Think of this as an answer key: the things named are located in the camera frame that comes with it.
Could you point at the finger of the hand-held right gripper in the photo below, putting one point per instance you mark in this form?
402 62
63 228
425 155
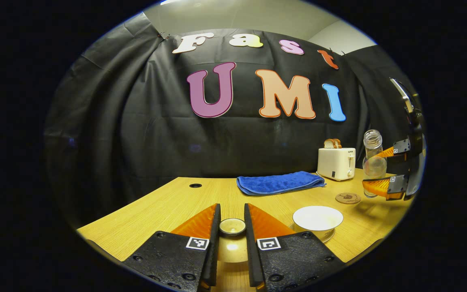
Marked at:
401 147
396 186

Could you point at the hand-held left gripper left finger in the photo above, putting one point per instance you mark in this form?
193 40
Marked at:
213 251

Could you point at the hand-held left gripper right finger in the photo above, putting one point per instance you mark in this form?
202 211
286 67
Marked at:
251 251

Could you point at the white teacup lid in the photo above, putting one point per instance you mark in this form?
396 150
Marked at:
232 247

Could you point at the clear water bottle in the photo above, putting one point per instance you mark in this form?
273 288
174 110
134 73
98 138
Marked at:
373 162

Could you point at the round cork coaster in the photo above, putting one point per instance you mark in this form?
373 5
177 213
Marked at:
348 198

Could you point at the white teacup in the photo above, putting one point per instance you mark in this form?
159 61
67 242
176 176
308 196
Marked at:
318 219

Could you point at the toast bread slice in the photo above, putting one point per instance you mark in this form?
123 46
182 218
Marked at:
338 143
328 144

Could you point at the white toaster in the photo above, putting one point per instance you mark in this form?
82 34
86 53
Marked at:
335 162

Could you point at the blue towel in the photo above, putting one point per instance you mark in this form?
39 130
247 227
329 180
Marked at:
278 183

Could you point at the black backdrop cloth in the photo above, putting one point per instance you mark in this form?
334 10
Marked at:
136 142

